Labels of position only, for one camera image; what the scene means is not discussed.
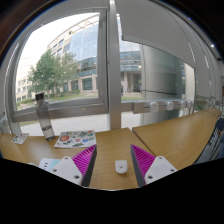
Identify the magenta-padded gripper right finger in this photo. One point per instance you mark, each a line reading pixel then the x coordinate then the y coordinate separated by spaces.
pixel 160 168

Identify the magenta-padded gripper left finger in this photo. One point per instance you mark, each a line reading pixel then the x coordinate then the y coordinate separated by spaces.
pixel 66 168

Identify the clear plastic bottle black cap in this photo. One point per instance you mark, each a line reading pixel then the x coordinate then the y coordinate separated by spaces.
pixel 44 116

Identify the green tree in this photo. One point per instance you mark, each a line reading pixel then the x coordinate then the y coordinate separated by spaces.
pixel 50 75

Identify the glass office building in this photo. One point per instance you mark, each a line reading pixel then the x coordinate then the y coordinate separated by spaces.
pixel 83 46

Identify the ceiling spot lights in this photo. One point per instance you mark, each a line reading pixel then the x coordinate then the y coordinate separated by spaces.
pixel 212 45

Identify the white roller blind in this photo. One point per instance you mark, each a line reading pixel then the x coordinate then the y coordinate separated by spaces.
pixel 156 26

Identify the grey wall socket rail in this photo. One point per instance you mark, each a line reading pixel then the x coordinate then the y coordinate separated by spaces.
pixel 160 106

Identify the grey window frame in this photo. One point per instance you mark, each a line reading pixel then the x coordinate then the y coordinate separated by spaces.
pixel 113 66

